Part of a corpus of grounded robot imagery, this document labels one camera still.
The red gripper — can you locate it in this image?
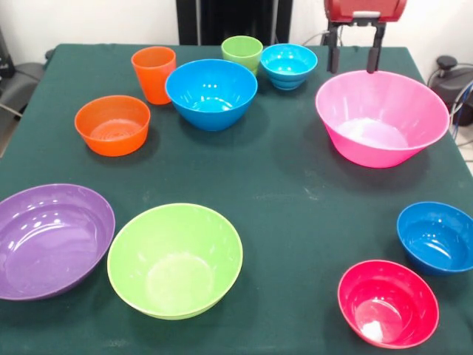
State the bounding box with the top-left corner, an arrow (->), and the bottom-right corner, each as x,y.
324,0 -> 408,74

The large pink bowl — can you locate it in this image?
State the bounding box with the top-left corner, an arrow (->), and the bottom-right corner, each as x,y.
314,70 -> 451,169

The red bowl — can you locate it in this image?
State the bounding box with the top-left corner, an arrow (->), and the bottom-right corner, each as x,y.
337,259 -> 440,350

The green bowl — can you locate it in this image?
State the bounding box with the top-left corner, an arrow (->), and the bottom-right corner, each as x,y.
106,203 -> 244,321

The small ribbed cyan bowl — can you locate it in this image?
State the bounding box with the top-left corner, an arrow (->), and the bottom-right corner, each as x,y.
260,43 -> 319,91

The black floor stand base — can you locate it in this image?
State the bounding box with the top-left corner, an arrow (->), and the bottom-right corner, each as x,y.
0,27 -> 47,115
428,55 -> 473,112

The green cup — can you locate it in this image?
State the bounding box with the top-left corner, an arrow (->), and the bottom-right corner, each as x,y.
220,35 -> 264,78

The large light blue bowl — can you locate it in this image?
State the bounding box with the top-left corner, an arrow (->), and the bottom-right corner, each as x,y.
165,58 -> 259,132

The dark green tablecloth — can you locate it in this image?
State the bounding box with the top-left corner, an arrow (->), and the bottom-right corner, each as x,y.
0,43 -> 473,355

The small dark blue bowl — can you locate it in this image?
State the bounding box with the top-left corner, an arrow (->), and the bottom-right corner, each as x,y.
396,201 -> 473,276

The orange cup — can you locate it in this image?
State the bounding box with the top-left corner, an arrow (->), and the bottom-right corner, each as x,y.
131,46 -> 177,106

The orange bowl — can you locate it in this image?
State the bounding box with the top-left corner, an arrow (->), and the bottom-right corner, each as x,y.
74,95 -> 152,158

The purple bowl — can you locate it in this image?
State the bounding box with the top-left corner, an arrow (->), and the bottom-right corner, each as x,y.
0,183 -> 117,301

